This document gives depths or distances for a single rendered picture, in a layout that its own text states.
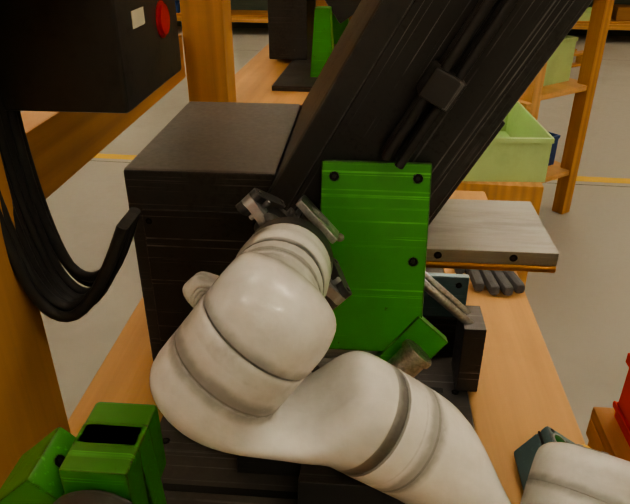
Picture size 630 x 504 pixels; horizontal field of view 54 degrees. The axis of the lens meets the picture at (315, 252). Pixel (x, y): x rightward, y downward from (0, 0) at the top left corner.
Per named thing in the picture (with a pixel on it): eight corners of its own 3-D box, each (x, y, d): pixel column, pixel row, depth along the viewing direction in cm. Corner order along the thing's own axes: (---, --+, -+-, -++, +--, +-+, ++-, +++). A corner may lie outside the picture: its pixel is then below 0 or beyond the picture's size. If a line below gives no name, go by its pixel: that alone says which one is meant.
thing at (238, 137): (305, 288, 113) (304, 103, 97) (285, 403, 87) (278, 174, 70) (206, 284, 115) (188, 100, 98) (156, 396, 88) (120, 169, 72)
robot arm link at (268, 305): (282, 200, 44) (209, 292, 46) (236, 251, 29) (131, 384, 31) (359, 262, 44) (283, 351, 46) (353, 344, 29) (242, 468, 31)
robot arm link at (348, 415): (126, 437, 30) (337, 527, 36) (233, 306, 28) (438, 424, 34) (135, 354, 37) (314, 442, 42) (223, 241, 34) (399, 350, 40)
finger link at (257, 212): (277, 222, 53) (290, 228, 55) (252, 185, 55) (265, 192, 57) (257, 240, 54) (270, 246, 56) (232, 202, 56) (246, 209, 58)
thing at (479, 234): (527, 219, 92) (530, 201, 91) (555, 275, 78) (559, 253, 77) (267, 210, 95) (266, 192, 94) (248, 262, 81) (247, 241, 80)
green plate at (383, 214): (414, 328, 77) (425, 156, 72) (420, 354, 69) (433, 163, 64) (321, 324, 78) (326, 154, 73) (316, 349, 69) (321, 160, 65)
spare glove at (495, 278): (438, 247, 127) (440, 236, 126) (489, 245, 128) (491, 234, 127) (468, 300, 110) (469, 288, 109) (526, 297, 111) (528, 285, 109)
